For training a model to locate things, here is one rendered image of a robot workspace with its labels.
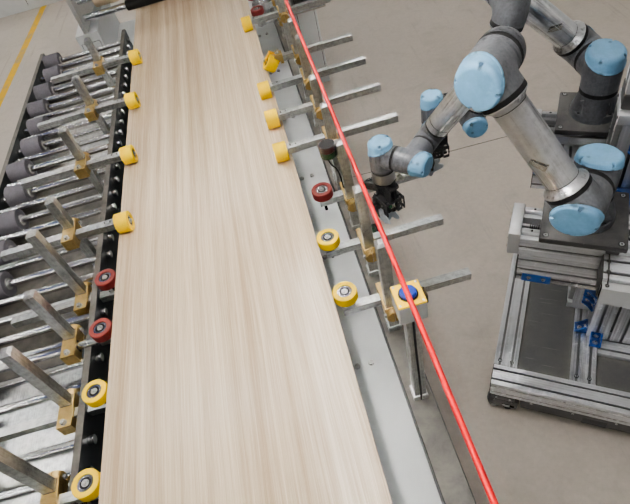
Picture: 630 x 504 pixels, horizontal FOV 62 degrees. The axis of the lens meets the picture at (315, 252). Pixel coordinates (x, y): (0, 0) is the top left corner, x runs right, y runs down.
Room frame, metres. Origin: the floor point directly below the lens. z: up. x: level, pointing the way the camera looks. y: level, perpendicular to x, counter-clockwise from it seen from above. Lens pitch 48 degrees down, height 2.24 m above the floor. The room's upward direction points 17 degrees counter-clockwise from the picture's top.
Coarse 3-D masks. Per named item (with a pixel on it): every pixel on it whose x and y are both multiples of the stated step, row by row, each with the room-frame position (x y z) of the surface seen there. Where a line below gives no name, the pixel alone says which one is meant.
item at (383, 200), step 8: (392, 184) 1.21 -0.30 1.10; (376, 192) 1.25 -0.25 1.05; (384, 192) 1.22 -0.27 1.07; (392, 192) 1.20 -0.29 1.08; (376, 200) 1.24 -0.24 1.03; (384, 200) 1.21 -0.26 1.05; (392, 200) 1.19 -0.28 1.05; (400, 200) 1.20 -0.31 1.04; (384, 208) 1.20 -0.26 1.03; (392, 208) 1.20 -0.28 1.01; (400, 208) 1.20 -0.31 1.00
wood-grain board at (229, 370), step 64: (192, 0) 3.70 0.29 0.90; (192, 64) 2.82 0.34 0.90; (256, 64) 2.61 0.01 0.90; (128, 128) 2.37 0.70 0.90; (192, 128) 2.20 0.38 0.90; (256, 128) 2.04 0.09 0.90; (128, 192) 1.86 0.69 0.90; (192, 192) 1.73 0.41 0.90; (256, 192) 1.62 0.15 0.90; (128, 256) 1.48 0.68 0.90; (192, 256) 1.37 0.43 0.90; (256, 256) 1.28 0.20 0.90; (320, 256) 1.19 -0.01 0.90; (128, 320) 1.17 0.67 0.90; (192, 320) 1.09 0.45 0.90; (256, 320) 1.01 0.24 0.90; (320, 320) 0.94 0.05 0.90; (128, 384) 0.92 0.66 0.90; (192, 384) 0.85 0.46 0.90; (256, 384) 0.79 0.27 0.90; (320, 384) 0.73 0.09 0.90; (128, 448) 0.71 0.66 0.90; (192, 448) 0.66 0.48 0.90; (256, 448) 0.61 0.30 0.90; (320, 448) 0.55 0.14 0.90
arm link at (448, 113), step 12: (516, 36) 1.05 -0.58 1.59; (456, 96) 1.16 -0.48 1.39; (444, 108) 1.19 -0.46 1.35; (456, 108) 1.16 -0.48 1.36; (468, 108) 1.15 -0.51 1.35; (432, 120) 1.22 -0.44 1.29; (444, 120) 1.18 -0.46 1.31; (456, 120) 1.17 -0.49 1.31; (420, 132) 1.24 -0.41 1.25; (432, 132) 1.21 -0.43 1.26; (444, 132) 1.19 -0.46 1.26; (432, 144) 1.20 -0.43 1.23
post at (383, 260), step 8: (376, 240) 0.98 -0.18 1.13; (376, 248) 0.96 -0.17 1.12; (384, 248) 0.96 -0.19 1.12; (376, 256) 0.98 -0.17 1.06; (384, 256) 0.96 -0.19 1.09; (384, 264) 0.96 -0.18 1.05; (384, 272) 0.96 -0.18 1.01; (392, 272) 0.96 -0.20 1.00; (384, 280) 0.96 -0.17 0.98; (392, 280) 0.96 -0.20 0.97; (384, 288) 0.96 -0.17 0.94; (384, 296) 0.96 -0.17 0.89; (392, 304) 0.96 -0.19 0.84
